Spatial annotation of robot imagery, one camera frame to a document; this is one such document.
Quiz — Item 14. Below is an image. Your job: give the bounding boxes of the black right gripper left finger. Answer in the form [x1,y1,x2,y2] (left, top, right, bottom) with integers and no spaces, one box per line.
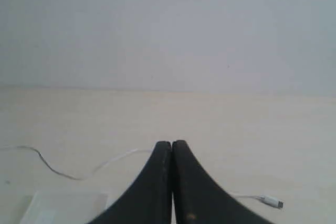
[90,141,172,224]

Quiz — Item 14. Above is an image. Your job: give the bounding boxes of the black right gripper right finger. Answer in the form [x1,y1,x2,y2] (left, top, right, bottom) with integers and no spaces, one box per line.
[172,140,270,223]

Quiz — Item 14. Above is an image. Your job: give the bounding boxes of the white wired earphones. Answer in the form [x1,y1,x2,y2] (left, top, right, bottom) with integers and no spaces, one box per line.
[1,145,284,209]

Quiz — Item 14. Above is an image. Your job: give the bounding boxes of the clear plastic storage case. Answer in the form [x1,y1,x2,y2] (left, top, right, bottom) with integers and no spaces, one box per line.
[20,191,109,224]

